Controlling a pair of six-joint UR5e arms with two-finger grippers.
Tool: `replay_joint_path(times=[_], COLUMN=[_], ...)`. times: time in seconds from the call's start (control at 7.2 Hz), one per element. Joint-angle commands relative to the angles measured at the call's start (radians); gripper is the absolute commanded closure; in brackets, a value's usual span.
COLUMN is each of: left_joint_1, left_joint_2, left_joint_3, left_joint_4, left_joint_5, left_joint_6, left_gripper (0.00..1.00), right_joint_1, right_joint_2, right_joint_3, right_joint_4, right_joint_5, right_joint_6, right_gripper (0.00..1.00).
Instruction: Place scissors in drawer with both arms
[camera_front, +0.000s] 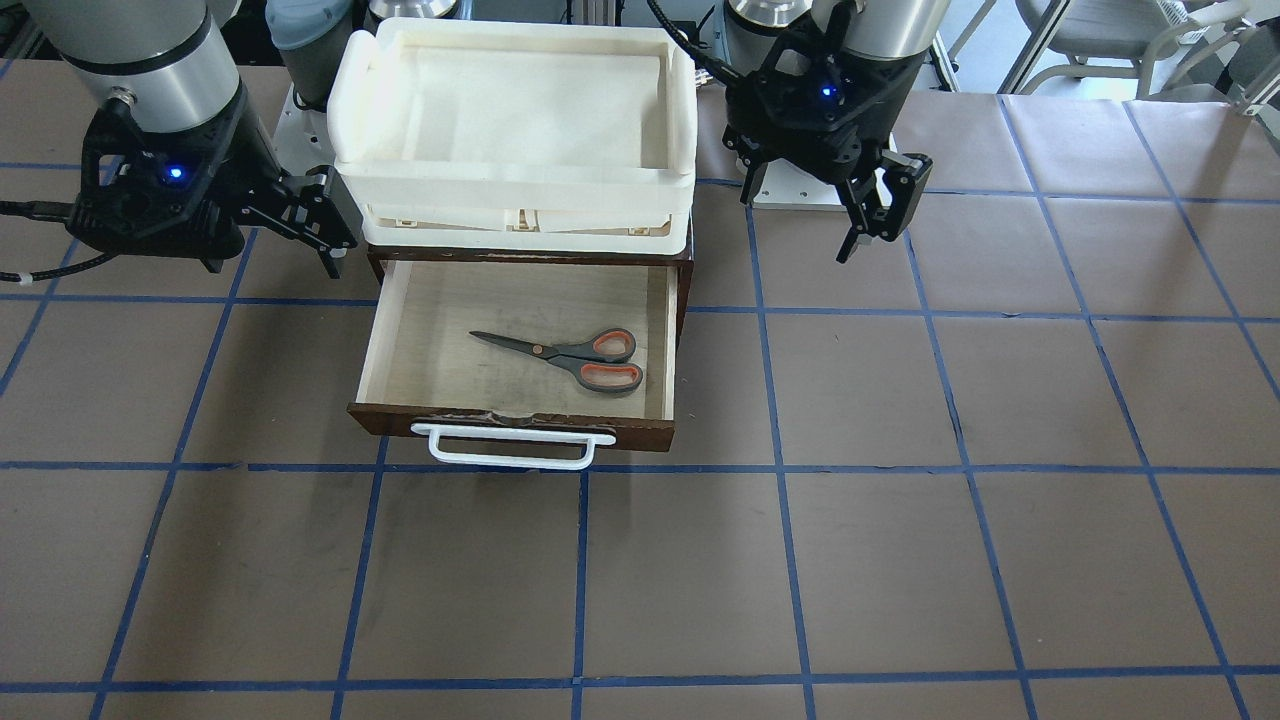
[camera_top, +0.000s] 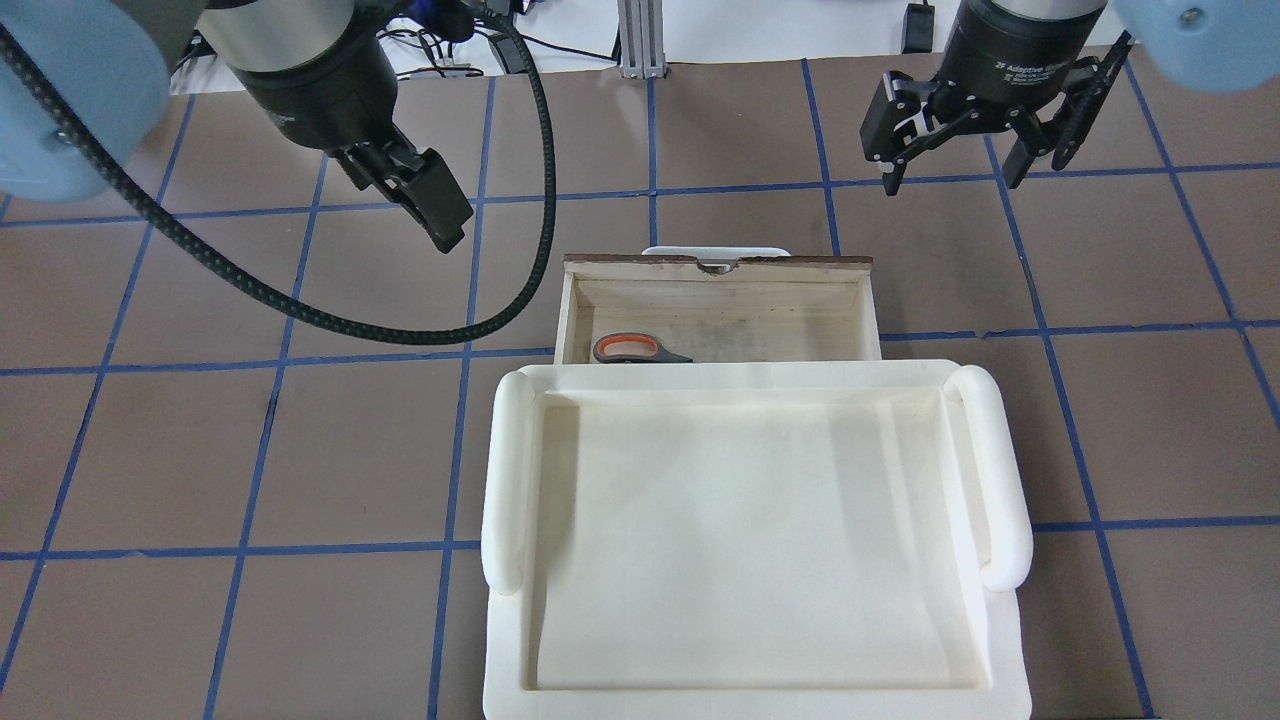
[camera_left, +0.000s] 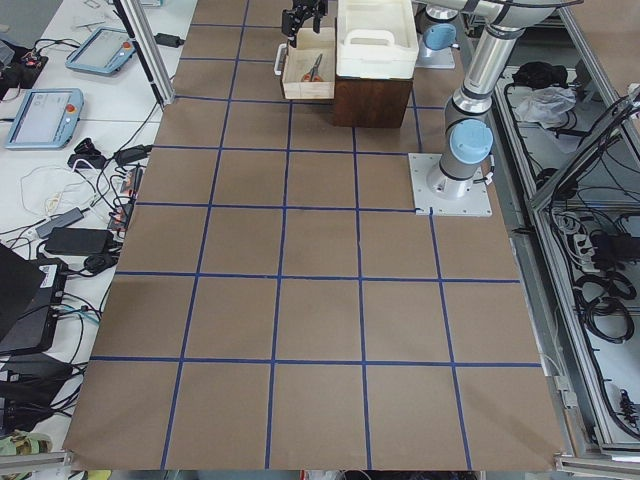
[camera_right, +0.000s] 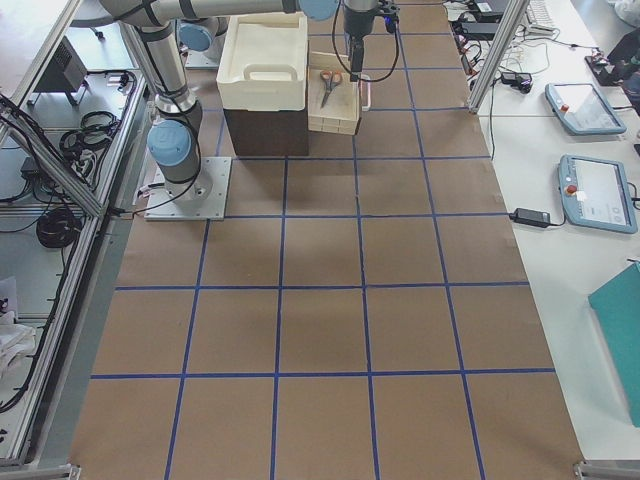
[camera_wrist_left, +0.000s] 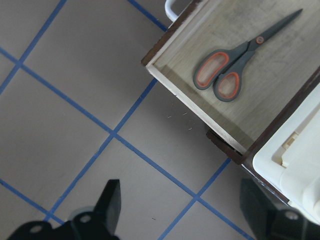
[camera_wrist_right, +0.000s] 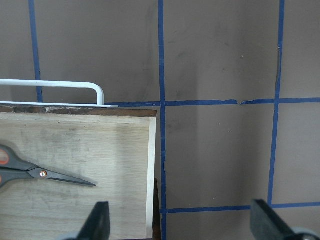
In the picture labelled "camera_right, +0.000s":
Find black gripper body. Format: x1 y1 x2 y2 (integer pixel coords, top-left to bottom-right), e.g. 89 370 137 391
343 7 376 41

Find orange grey scissors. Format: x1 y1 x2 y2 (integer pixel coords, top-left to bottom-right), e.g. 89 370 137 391
320 70 342 108

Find brown wooden drawer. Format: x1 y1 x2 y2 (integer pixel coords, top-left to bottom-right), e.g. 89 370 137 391
307 51 361 135

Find white drawer handle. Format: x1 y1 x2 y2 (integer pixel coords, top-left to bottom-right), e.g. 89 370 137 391
359 74 372 112

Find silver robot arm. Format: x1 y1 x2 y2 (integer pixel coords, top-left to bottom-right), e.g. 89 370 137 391
178 1 380 73
101 0 338 200

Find white plastic tray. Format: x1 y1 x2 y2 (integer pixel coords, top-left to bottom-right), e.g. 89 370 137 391
216 12 308 111

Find brown wooden cabinet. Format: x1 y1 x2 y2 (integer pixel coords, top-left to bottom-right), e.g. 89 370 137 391
224 109 309 157

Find black power adapter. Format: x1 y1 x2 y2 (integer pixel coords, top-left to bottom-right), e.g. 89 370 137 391
509 208 551 228

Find blue teach pendant far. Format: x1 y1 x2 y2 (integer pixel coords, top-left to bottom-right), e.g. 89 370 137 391
545 83 627 135

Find blue teach pendant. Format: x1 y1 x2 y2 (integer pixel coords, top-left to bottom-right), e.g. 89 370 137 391
558 154 638 234
545 83 627 135

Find blue teach pendant near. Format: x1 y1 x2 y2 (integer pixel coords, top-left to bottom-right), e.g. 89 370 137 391
558 154 638 234

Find teal box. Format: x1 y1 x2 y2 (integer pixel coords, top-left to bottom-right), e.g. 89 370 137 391
588 262 639 427

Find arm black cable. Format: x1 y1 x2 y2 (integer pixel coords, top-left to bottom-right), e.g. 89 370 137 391
330 0 404 85

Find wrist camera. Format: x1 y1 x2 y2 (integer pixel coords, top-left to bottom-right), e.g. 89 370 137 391
377 0 399 35

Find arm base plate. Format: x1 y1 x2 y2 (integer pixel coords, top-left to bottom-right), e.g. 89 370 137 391
185 50 219 70
143 157 232 221

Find aluminium frame post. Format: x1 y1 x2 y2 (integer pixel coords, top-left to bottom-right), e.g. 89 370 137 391
468 0 529 114

